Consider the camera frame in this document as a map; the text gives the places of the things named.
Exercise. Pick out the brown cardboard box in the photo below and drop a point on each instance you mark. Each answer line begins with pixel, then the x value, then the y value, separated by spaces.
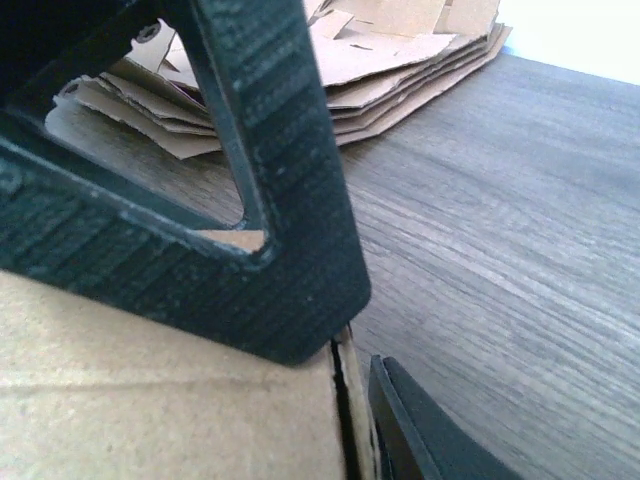
pixel 91 392

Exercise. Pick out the stack of flat cardboard blanks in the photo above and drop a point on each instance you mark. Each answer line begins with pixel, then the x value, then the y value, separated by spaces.
pixel 378 62

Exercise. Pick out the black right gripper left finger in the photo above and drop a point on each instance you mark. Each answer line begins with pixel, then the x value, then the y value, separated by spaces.
pixel 75 225

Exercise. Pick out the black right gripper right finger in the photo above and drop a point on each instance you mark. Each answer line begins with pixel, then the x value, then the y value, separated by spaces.
pixel 417 439

